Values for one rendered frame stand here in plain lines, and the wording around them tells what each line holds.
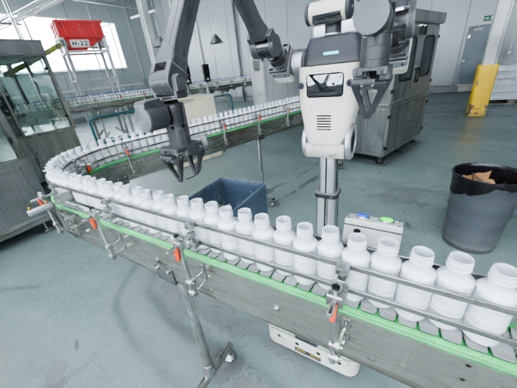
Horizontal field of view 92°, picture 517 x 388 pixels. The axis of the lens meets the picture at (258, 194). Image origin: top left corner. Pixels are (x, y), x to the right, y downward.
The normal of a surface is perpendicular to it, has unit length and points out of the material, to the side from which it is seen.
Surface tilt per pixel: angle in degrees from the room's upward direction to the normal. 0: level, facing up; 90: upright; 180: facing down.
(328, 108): 90
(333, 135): 90
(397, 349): 90
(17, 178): 90
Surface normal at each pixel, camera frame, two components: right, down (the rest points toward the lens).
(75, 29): 0.66, 0.26
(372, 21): -0.49, 0.43
